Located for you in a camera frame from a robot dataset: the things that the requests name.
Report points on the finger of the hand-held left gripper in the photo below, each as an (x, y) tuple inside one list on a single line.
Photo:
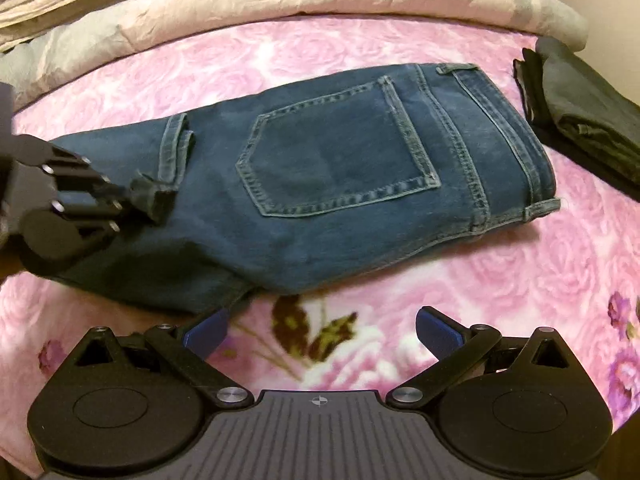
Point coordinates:
[(90, 212), (75, 172)]

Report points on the pink floral blanket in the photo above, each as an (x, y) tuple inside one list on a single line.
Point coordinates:
[(450, 270)]

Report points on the black garment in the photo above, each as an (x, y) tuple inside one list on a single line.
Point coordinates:
[(530, 90)]

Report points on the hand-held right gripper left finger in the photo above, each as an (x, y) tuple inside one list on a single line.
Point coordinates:
[(207, 331)]

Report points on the blue denim jeans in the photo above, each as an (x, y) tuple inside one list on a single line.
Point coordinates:
[(325, 160)]

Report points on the dark grey garment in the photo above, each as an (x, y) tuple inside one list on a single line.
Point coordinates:
[(590, 95)]

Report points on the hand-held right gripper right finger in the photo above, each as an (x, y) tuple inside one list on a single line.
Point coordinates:
[(440, 332)]

